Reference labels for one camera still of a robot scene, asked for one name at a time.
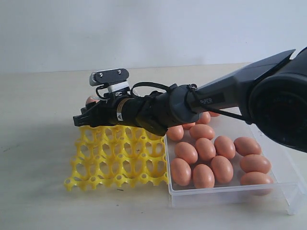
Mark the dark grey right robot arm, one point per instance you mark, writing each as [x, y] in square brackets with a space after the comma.
[270, 93]

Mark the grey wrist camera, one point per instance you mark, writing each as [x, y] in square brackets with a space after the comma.
[112, 79]

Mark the brown egg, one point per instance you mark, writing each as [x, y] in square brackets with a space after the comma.
[203, 177]
[186, 152]
[205, 149]
[91, 99]
[225, 147]
[255, 163]
[222, 169]
[246, 146]
[175, 133]
[254, 178]
[204, 118]
[202, 131]
[180, 171]

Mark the yellow plastic egg tray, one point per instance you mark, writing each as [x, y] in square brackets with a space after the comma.
[116, 156]

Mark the clear plastic container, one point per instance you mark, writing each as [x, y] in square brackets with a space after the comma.
[288, 191]

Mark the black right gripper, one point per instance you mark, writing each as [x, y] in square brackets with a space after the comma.
[120, 111]

